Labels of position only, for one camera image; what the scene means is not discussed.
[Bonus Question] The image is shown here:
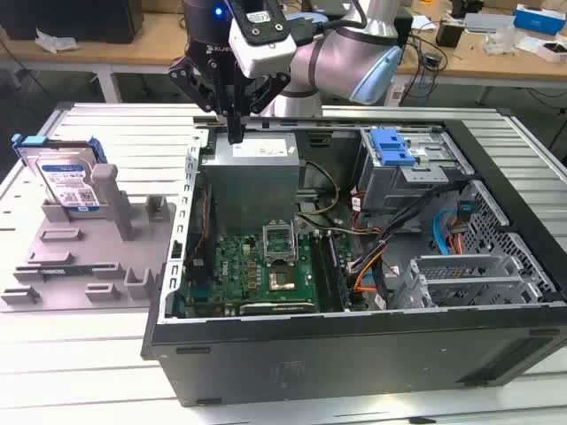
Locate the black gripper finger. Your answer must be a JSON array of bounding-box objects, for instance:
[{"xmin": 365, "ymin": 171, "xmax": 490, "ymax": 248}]
[
  {"xmin": 167, "ymin": 55, "xmax": 237, "ymax": 145},
  {"xmin": 235, "ymin": 73, "xmax": 292, "ymax": 145}
]

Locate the hard disk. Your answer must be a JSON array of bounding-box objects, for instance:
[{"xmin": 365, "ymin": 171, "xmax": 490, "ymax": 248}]
[{"xmin": 11, "ymin": 134, "xmax": 110, "ymax": 219}]

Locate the blue data wire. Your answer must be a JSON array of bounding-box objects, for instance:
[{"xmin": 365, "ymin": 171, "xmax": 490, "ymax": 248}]
[{"xmin": 432, "ymin": 199, "xmax": 474, "ymax": 257}]

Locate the orange red power wire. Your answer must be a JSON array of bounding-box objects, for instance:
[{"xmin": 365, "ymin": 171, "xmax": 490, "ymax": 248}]
[{"xmin": 447, "ymin": 222, "xmax": 467, "ymax": 257}]

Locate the silver disk bay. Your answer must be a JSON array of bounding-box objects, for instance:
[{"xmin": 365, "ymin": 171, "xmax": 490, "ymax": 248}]
[{"xmin": 396, "ymin": 254, "xmax": 548, "ymax": 310}]

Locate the wooden desk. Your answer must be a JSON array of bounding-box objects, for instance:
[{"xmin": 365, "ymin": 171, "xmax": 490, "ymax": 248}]
[{"xmin": 0, "ymin": 0, "xmax": 567, "ymax": 105}]

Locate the grey power supply unit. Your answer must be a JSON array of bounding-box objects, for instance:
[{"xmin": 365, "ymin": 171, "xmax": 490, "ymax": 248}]
[{"xmin": 201, "ymin": 131, "xmax": 302, "ymax": 236}]

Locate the blue plastic drive latch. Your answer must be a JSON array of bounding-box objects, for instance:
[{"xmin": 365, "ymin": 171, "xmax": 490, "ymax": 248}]
[{"xmin": 369, "ymin": 127, "xmax": 418, "ymax": 167}]

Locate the large black box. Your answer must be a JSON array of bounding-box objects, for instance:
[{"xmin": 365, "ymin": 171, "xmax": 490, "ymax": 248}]
[{"xmin": 0, "ymin": 0, "xmax": 145, "ymax": 45}]

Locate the crumpled white plastic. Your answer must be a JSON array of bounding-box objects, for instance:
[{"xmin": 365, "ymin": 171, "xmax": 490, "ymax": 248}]
[{"xmin": 35, "ymin": 27, "xmax": 81, "ymax": 55}]

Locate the metal socket cover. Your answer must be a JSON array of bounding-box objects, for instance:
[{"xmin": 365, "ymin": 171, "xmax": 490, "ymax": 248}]
[{"xmin": 262, "ymin": 219, "xmax": 297, "ymax": 267}]

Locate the silver drive cage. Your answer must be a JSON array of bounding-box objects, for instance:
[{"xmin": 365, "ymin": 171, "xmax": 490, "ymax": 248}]
[{"xmin": 356, "ymin": 127, "xmax": 474, "ymax": 228}]

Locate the green motherboard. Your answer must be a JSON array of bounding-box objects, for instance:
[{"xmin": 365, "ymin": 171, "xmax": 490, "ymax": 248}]
[{"xmin": 183, "ymin": 229, "xmax": 369, "ymax": 318}]

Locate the black RAM slot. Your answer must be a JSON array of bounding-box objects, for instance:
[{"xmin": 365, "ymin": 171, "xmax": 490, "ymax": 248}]
[
  {"xmin": 308, "ymin": 230, "xmax": 331, "ymax": 311},
  {"xmin": 330, "ymin": 232, "xmax": 353, "ymax": 311},
  {"xmin": 315, "ymin": 230, "xmax": 338, "ymax": 311},
  {"xmin": 325, "ymin": 230, "xmax": 346, "ymax": 311}
]

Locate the CPU socket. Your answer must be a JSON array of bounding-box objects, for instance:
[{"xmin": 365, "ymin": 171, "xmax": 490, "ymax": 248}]
[{"xmin": 268, "ymin": 263, "xmax": 296, "ymax": 293}]

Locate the small black device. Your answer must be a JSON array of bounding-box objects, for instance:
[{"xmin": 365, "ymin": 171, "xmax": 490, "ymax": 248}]
[{"xmin": 436, "ymin": 21, "xmax": 464, "ymax": 49}]

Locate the grey parts rack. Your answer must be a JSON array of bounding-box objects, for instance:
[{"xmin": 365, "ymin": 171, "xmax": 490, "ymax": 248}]
[{"xmin": 0, "ymin": 163, "xmax": 178, "ymax": 315}]

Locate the black graphics card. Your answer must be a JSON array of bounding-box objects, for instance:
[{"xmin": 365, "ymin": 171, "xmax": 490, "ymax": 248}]
[{"xmin": 238, "ymin": 301, "xmax": 319, "ymax": 316}]

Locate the RAM stick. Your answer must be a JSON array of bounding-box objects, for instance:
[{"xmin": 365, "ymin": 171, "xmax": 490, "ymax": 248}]
[{"xmin": 38, "ymin": 265, "xmax": 97, "ymax": 279}]

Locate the black open PC case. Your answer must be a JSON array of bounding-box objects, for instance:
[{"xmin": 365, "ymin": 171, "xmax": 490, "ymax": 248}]
[{"xmin": 140, "ymin": 115, "xmax": 567, "ymax": 408}]

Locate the blue white carton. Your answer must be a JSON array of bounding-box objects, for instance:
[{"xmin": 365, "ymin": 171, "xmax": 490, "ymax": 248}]
[{"xmin": 513, "ymin": 3, "xmax": 567, "ymax": 39}]

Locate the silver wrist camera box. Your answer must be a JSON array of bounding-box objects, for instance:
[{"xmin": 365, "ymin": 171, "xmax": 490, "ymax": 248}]
[{"xmin": 228, "ymin": 0, "xmax": 298, "ymax": 80}]

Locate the black camera cable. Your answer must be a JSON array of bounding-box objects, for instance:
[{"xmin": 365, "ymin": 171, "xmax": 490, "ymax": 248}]
[{"xmin": 294, "ymin": 0, "xmax": 369, "ymax": 45}]

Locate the yellow black wire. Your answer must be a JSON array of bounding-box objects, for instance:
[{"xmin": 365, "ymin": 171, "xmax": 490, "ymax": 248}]
[{"xmin": 295, "ymin": 159, "xmax": 341, "ymax": 219}]

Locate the black cable bundle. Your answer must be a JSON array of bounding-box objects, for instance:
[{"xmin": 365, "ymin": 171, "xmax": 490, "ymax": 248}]
[{"xmin": 371, "ymin": 181, "xmax": 470, "ymax": 311}]

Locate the orange wire bundle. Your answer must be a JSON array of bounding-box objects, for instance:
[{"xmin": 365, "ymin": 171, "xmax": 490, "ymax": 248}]
[{"xmin": 347, "ymin": 243, "xmax": 391, "ymax": 296}]

